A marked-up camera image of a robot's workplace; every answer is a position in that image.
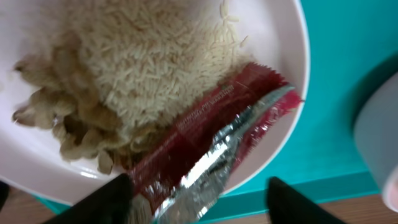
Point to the pink bowl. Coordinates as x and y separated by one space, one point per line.
375 136

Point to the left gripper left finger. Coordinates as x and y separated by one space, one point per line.
110 204

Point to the teal serving tray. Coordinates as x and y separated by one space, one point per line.
353 48

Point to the pink plate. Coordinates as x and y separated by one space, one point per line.
276 35

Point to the rice grains pile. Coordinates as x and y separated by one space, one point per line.
152 60

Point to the red snack wrapper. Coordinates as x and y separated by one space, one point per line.
187 172

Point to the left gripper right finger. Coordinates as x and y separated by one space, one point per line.
288 206

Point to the peanut shells pile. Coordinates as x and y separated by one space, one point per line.
67 102

